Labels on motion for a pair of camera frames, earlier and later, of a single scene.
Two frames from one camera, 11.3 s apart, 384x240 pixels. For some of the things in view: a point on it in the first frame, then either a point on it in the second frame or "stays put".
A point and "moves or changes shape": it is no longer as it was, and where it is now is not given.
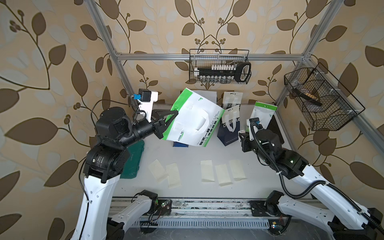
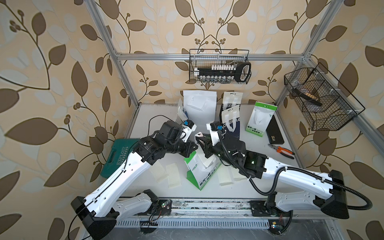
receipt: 158,170 stays put
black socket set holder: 240,71 stays put
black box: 274,126 stays put
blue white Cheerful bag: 176,144 moves or changes shape
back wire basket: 202,58 stays put
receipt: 237,169 stays put
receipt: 173,178 stays put
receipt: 207,172 -> 206,161
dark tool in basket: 307,97 stays put
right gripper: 245,141 -> 208,150
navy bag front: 229,125 stays put
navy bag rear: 231,99 stays put
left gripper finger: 158,115 -> 190,147
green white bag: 196,121 -> 200,169
